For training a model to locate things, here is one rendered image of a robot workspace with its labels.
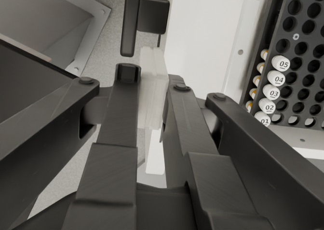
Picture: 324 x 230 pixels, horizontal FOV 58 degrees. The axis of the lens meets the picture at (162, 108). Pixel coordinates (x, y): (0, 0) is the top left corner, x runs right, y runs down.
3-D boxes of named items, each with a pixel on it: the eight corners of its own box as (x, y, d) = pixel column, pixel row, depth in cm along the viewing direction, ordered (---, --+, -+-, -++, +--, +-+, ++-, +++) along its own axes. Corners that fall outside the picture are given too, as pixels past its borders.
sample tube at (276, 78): (263, 73, 31) (282, 87, 27) (252, 70, 31) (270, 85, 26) (268, 61, 30) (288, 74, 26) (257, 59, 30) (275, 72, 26)
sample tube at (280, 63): (267, 60, 30) (287, 73, 26) (256, 57, 30) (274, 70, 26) (272, 48, 30) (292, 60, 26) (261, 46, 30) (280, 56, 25)
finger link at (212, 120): (168, 104, 13) (232, 112, 13) (163, 72, 18) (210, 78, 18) (164, 134, 14) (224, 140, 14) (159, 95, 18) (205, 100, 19)
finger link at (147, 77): (146, 129, 16) (132, 128, 15) (146, 85, 22) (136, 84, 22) (154, 76, 14) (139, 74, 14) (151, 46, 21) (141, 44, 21)
